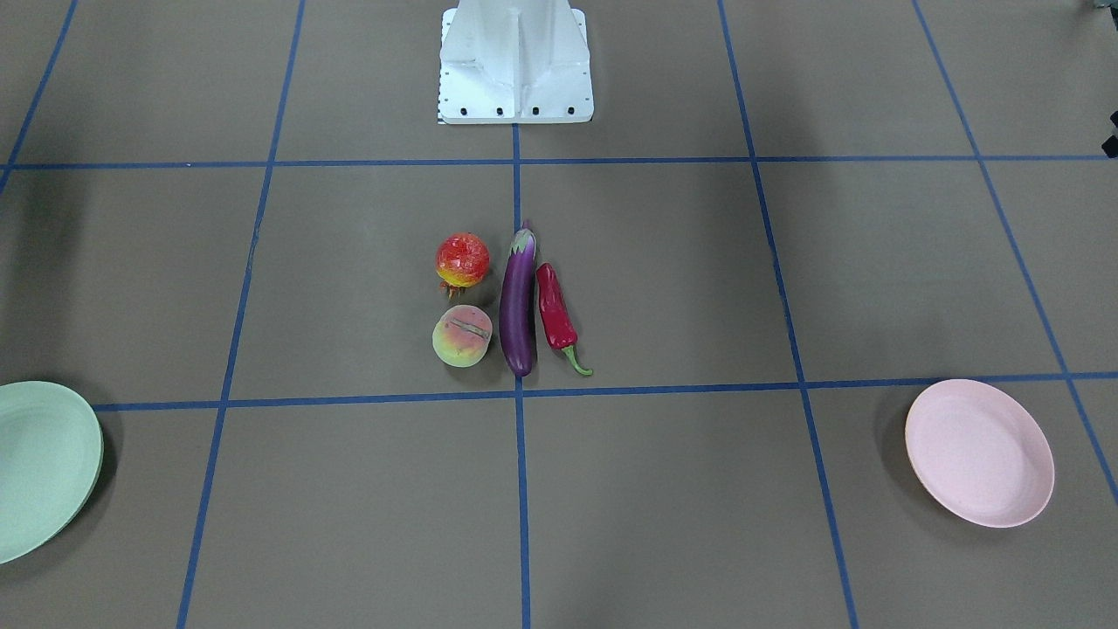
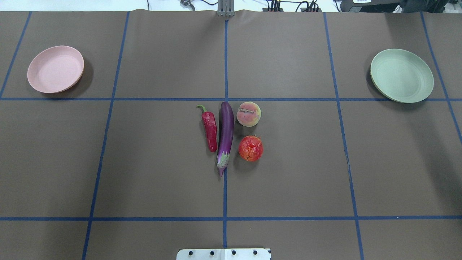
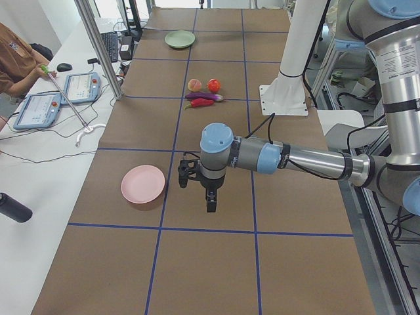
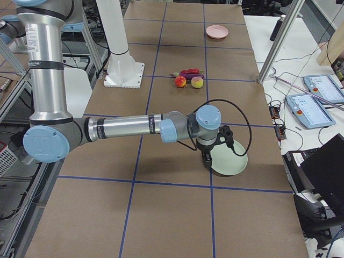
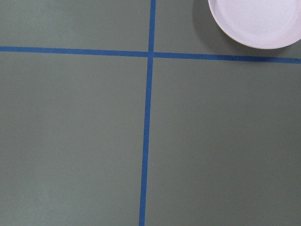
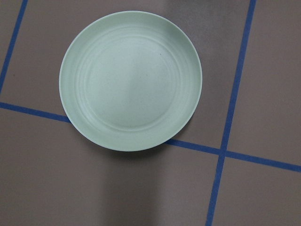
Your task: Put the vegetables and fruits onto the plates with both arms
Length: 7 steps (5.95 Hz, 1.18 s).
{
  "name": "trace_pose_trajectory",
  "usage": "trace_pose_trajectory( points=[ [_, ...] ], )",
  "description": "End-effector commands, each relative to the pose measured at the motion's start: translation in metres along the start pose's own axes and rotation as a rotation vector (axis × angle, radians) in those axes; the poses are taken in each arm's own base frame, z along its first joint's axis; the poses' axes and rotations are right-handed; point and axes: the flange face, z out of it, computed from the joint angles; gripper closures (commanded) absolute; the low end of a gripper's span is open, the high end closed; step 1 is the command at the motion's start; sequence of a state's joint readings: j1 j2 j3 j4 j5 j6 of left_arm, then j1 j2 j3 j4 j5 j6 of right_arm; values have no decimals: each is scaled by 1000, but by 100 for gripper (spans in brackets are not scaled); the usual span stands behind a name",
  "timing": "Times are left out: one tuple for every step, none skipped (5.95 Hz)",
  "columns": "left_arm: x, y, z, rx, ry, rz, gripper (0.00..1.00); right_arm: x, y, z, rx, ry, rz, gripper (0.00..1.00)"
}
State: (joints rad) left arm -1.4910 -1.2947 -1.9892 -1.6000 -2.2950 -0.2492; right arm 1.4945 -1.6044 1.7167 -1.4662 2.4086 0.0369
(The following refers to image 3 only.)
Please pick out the green plate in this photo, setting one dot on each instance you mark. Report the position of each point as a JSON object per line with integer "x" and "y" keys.
{"x": 180, "y": 39}

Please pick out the black keyboard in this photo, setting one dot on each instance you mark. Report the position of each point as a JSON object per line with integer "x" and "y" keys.
{"x": 111, "y": 43}

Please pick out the blue teach pendant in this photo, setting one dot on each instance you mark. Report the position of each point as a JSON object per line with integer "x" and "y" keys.
{"x": 83, "y": 87}
{"x": 38, "y": 111}

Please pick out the metal reacher stick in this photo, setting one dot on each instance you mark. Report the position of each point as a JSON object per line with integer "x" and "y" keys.
{"x": 87, "y": 129}

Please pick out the red chili pepper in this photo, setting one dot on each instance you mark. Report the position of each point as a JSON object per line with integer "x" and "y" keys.
{"x": 199, "y": 102}

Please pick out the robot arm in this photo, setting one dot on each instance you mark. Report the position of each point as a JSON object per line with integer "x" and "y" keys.
{"x": 390, "y": 30}

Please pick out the far blue teach pendant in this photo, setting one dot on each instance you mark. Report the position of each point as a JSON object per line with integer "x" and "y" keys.
{"x": 83, "y": 87}

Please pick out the aluminium frame post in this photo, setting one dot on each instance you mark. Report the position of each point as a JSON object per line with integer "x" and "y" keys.
{"x": 88, "y": 19}

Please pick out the white camera mast base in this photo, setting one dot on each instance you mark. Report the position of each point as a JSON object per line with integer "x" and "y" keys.
{"x": 285, "y": 96}

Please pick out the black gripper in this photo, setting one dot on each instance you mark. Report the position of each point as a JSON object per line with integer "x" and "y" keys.
{"x": 212, "y": 184}

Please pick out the near blue teach pendant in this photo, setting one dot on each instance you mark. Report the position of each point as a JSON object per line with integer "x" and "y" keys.
{"x": 38, "y": 111}

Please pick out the person in brown shirt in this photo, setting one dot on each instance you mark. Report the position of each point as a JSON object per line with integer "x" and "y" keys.
{"x": 20, "y": 64}

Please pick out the pink plate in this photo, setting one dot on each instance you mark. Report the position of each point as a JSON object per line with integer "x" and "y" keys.
{"x": 142, "y": 184}

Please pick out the black water bottle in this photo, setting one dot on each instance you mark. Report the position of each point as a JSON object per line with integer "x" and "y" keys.
{"x": 14, "y": 209}

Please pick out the purple eggplant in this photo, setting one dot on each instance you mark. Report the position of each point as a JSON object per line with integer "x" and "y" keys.
{"x": 209, "y": 96}

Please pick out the black computer mouse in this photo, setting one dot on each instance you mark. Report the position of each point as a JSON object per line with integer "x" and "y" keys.
{"x": 64, "y": 67}

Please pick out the peach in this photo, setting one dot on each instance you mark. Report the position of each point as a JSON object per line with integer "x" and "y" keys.
{"x": 194, "y": 85}

